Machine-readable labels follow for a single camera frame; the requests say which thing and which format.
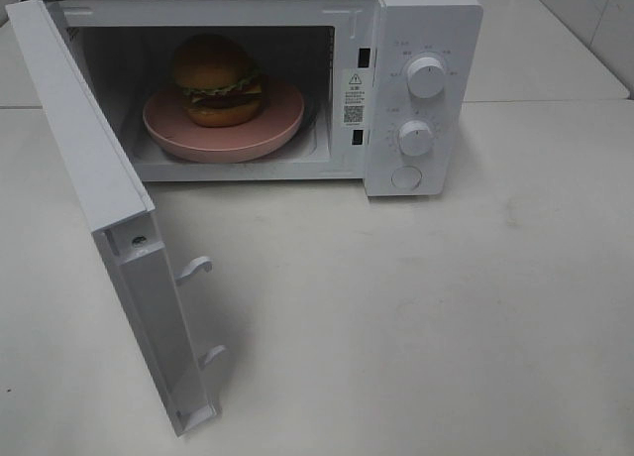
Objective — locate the lower white round knob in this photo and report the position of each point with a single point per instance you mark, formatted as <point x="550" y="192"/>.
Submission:
<point x="415" y="138"/>

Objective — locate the white microwave oven body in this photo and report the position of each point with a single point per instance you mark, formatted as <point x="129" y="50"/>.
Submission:
<point x="301" y="46"/>

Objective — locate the white warning label sticker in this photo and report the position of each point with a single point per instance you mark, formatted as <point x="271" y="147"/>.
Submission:
<point x="355" y="86"/>

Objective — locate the white microwave door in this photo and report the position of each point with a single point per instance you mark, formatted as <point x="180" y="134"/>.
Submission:
<point x="120" y="215"/>

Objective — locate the glass microwave turntable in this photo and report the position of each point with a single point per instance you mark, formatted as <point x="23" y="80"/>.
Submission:
<point x="309" y="124"/>

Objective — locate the white round knob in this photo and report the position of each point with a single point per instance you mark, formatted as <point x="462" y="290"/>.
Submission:
<point x="415" y="138"/>
<point x="425" y="76"/>

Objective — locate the pink round plate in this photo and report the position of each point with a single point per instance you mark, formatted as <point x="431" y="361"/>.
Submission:
<point x="168" y="129"/>

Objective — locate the white round door button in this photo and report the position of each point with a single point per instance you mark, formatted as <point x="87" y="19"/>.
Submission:
<point x="407" y="178"/>

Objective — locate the toy burger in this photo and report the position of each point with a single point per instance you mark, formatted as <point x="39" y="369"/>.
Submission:
<point x="221" y="85"/>

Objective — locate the upper white round knob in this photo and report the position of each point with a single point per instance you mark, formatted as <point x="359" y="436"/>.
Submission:
<point x="425" y="76"/>

